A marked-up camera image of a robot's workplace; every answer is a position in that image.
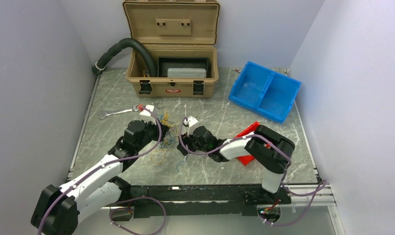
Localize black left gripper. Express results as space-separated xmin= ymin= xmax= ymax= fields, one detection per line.
xmin=135 ymin=117 xmax=170 ymax=152

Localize blue yellow black cables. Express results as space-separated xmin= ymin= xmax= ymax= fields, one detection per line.
xmin=150 ymin=110 xmax=180 ymax=165

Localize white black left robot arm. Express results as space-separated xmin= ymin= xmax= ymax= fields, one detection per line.
xmin=30 ymin=120 xmax=169 ymax=235

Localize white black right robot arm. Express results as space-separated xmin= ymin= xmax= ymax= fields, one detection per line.
xmin=177 ymin=125 xmax=296 ymax=203

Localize silver combination wrench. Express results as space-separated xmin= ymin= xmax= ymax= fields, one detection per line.
xmin=97 ymin=104 xmax=141 ymax=119

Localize black left toolbox latch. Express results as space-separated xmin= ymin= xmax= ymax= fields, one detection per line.
xmin=139 ymin=80 xmax=152 ymax=94

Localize black toolbox latch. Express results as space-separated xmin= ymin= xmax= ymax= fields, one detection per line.
xmin=193 ymin=81 xmax=204 ymax=95
xmin=139 ymin=80 xmax=152 ymax=94

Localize red plastic bin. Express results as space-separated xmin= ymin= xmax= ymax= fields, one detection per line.
xmin=233 ymin=121 xmax=261 ymax=166

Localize black right toolbox latch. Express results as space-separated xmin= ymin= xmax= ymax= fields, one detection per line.
xmin=193 ymin=81 xmax=204 ymax=95

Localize grey case in toolbox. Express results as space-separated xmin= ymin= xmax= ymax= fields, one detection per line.
xmin=167 ymin=68 xmax=207 ymax=78

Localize black tray in toolbox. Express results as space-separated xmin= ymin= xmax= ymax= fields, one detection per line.
xmin=157 ymin=57 xmax=211 ymax=77

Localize blue divided plastic bin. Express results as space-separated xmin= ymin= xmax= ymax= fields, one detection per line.
xmin=228 ymin=61 xmax=301 ymax=124

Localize tan plastic toolbox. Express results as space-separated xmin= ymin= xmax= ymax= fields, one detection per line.
xmin=123 ymin=0 xmax=221 ymax=98

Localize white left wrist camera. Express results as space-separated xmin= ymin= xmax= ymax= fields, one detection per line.
xmin=138 ymin=104 xmax=157 ymax=122

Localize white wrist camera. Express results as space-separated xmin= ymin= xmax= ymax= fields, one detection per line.
xmin=183 ymin=116 xmax=198 ymax=135
xmin=138 ymin=104 xmax=157 ymax=122

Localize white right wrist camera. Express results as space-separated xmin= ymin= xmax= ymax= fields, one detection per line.
xmin=183 ymin=116 xmax=198 ymax=135

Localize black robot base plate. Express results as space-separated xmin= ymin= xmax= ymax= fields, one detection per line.
xmin=111 ymin=184 xmax=292 ymax=218

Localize black corrugated hose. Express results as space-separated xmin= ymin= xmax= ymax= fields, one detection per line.
xmin=92 ymin=38 xmax=158 ymax=78

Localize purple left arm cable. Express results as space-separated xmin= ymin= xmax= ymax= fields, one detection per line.
xmin=36 ymin=105 xmax=167 ymax=235

